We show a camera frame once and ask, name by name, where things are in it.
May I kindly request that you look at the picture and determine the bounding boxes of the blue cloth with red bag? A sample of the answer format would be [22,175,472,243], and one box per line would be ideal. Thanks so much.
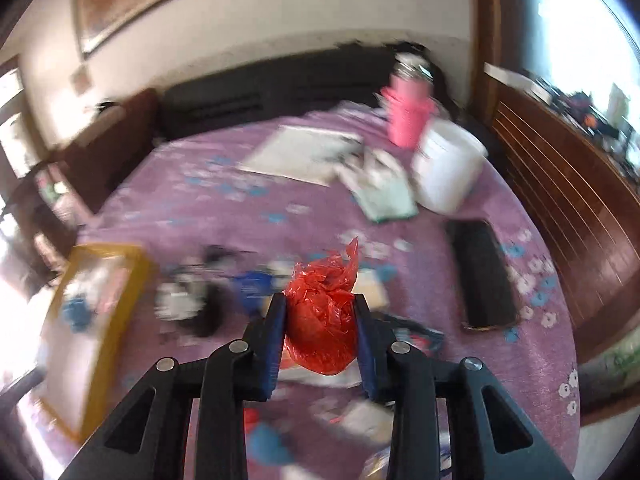
[243,408,293,466]

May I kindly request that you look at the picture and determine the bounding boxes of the small beige tissue pack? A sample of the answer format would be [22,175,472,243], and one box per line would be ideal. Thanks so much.
[352,269,390,311]

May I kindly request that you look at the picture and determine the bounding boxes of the red plastic bag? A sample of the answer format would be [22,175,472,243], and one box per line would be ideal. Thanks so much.
[283,238,359,376]

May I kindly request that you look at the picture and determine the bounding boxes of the black smartphone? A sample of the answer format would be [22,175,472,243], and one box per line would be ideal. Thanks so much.
[445,219,518,332]

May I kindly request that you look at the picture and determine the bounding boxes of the yellow cardboard box tray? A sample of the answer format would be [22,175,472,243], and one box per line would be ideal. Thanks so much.
[37,243,153,444]

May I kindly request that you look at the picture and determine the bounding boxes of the dark wooden chair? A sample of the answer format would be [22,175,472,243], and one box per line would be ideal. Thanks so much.
[1,151,79,283]

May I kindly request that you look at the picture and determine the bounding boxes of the wooden side cabinet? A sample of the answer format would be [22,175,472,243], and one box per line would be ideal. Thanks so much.
[483,65,639,363]

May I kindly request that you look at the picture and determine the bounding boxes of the white plastic bucket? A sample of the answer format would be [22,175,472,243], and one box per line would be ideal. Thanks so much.
[411,119,488,214]

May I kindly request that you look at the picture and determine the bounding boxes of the white work gloves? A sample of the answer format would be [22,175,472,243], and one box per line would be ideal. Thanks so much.
[335,148,418,223]

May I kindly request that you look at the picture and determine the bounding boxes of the purple floral tablecloth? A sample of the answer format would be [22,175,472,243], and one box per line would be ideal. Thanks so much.
[39,104,586,480]

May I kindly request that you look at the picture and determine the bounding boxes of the white paper booklet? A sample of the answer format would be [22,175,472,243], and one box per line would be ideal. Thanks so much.
[236,126,362,186]

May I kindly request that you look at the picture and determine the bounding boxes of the pink thermos bottle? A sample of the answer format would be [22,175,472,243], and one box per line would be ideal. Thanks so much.
[381,52,435,150]

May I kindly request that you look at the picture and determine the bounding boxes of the black leather sofa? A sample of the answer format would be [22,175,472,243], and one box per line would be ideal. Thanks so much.
[157,41,459,141]

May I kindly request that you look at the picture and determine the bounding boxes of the black camera stand device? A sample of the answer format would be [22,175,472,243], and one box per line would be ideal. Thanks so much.
[154,245,239,338]

